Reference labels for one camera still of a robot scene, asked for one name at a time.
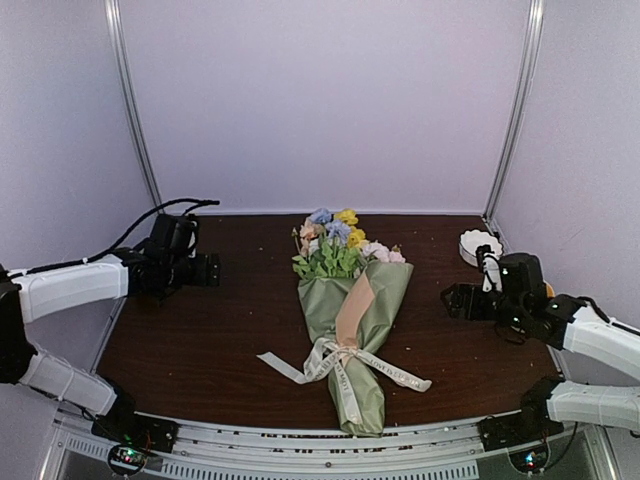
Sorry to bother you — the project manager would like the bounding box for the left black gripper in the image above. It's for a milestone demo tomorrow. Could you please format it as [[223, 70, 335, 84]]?
[[164, 253, 220, 289]]

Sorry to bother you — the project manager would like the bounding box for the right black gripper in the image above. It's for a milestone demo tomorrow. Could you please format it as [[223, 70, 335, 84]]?
[[441, 284, 528, 330]]

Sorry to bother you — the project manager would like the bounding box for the pink rose stem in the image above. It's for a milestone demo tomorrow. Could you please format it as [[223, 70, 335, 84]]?
[[361, 241, 406, 263]]

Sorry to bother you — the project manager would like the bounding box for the pink wrapping paper sheet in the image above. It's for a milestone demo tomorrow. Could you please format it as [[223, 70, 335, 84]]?
[[297, 260, 415, 439]]

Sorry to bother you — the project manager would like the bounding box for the peach flower stem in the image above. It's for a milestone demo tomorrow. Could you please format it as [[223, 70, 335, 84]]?
[[292, 216, 323, 255]]

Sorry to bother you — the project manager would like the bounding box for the pale yellow flower stem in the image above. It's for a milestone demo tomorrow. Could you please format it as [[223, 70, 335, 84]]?
[[292, 239, 365, 281]]

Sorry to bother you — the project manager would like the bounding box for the white printed ribbon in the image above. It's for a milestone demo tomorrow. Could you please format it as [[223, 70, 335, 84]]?
[[257, 338, 432, 437]]

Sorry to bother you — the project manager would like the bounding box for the blue flower stem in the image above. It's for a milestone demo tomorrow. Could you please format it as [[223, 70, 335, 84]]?
[[309, 208, 358, 245]]

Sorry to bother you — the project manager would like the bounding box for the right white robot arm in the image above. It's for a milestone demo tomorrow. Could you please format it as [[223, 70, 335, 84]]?
[[440, 247, 639, 442]]

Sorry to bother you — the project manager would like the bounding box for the right white scalloped bowl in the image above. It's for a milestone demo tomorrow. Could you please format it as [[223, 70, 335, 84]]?
[[458, 229, 503, 267]]

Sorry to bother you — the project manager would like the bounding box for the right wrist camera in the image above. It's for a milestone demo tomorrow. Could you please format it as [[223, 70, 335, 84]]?
[[476, 244, 502, 292]]

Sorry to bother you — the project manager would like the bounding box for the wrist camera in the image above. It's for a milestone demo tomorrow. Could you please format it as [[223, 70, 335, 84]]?
[[476, 244, 502, 292], [187, 214, 200, 258]]

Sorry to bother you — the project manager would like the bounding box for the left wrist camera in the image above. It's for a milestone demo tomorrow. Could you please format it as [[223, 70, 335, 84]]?
[[187, 214, 200, 258]]

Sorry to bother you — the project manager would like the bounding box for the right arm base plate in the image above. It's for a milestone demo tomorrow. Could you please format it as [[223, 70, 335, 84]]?
[[477, 413, 564, 475]]

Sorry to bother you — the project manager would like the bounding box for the front aluminium rail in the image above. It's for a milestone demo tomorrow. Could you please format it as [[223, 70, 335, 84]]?
[[36, 407, 620, 479]]

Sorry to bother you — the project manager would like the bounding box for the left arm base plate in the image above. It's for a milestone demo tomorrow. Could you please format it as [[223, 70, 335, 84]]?
[[91, 415, 179, 477]]

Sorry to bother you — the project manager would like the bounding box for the left aluminium frame post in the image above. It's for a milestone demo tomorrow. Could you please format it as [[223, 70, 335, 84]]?
[[104, 0, 162, 207]]

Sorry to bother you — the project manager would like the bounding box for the aluminium frame post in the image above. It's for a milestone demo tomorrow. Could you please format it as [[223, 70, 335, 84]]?
[[104, 0, 162, 207], [483, 0, 545, 226]]

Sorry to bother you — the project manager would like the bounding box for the right aluminium frame post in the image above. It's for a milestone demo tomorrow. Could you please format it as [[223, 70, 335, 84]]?
[[483, 0, 545, 226]]

